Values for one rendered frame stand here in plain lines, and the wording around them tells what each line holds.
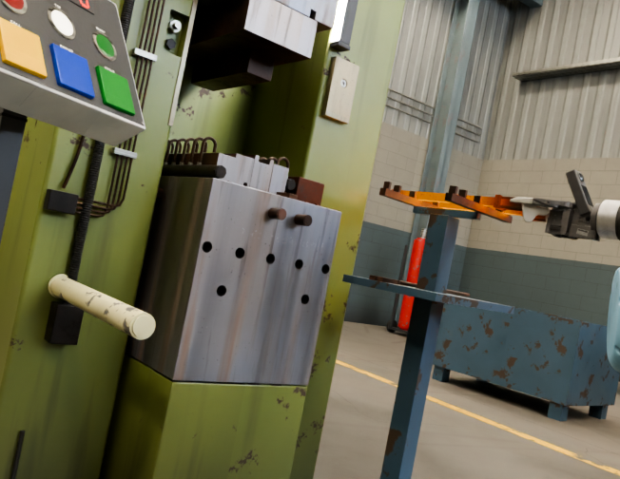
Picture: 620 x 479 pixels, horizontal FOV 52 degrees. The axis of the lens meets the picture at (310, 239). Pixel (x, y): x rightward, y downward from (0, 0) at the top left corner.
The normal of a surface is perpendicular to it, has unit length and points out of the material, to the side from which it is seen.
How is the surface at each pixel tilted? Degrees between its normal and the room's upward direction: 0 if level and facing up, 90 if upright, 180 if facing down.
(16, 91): 150
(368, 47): 90
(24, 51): 60
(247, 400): 90
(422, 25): 90
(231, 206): 90
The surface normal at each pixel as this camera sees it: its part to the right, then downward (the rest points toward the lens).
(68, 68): 0.86, -0.36
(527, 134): -0.80, -0.18
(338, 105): 0.62, 0.10
